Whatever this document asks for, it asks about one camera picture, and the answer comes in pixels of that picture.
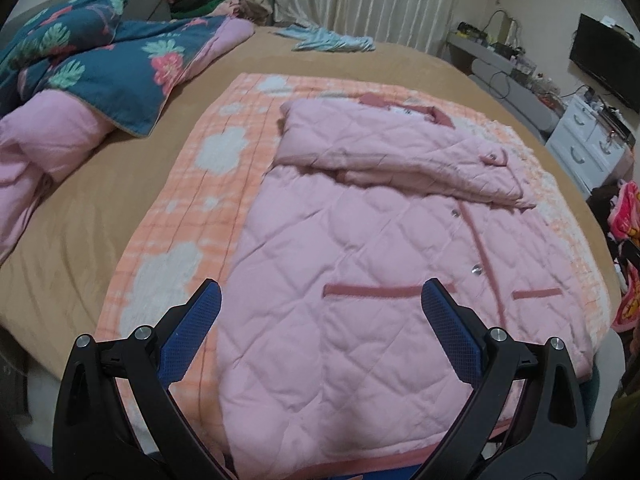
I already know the pile of clothes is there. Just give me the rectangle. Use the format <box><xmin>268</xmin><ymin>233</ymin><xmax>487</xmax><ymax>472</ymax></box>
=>
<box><xmin>167</xmin><ymin>0</ymin><xmax>276</xmax><ymax>26</ymax></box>

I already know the bed with tan sheet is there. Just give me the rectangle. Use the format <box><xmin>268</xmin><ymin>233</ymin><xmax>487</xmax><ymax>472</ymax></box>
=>
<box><xmin>0</xmin><ymin>25</ymin><xmax>621</xmax><ymax>411</ymax></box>

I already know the orange checked blanket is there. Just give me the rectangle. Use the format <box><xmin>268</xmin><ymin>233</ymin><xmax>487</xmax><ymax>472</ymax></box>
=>
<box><xmin>95</xmin><ymin>72</ymin><xmax>613</xmax><ymax>441</ymax></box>

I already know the pink quilted jacket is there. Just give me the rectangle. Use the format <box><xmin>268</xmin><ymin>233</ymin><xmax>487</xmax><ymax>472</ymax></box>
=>
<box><xmin>217</xmin><ymin>91</ymin><xmax>596</xmax><ymax>468</ymax></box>

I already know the grey desk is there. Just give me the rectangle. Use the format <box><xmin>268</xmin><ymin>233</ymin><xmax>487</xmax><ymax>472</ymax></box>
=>
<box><xmin>446</xmin><ymin>32</ymin><xmax>561</xmax><ymax>133</ymax></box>

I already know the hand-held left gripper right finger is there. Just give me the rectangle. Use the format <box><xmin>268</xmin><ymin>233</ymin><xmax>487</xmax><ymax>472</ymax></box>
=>
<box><xmin>415</xmin><ymin>278</ymin><xmax>588</xmax><ymax>480</ymax></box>

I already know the light blue garment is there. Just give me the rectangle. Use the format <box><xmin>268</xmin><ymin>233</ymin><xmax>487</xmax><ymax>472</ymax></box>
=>
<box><xmin>274</xmin><ymin>25</ymin><xmax>377</xmax><ymax>53</ymax></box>

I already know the dark cloth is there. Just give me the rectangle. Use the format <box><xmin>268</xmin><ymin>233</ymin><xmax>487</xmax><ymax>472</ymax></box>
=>
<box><xmin>587</xmin><ymin>185</ymin><xmax>622</xmax><ymax>222</ymax></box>

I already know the blue floral duvet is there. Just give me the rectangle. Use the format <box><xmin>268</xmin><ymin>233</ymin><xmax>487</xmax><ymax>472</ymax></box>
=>
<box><xmin>0</xmin><ymin>0</ymin><xmax>256</xmax><ymax>266</ymax></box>

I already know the pink cartoon towel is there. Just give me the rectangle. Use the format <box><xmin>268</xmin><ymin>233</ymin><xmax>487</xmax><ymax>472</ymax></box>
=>
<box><xmin>605</xmin><ymin>180</ymin><xmax>640</xmax><ymax>333</ymax></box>

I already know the black wall television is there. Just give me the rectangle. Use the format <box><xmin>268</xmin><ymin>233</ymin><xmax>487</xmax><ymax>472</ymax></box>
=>
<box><xmin>569</xmin><ymin>12</ymin><xmax>640</xmax><ymax>111</ymax></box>

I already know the assorted desk clutter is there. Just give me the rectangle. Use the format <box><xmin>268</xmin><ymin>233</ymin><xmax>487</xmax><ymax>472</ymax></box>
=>
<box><xmin>457</xmin><ymin>10</ymin><xmax>566</xmax><ymax>106</ymax></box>

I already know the white drawer cabinet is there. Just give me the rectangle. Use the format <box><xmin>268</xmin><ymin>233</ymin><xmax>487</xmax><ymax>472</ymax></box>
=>
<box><xmin>545</xmin><ymin>95</ymin><xmax>636</xmax><ymax>196</ymax></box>

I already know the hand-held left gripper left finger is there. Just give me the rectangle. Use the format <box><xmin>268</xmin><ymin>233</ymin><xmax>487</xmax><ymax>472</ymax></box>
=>
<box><xmin>52</xmin><ymin>278</ymin><xmax>249</xmax><ymax>480</ymax></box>

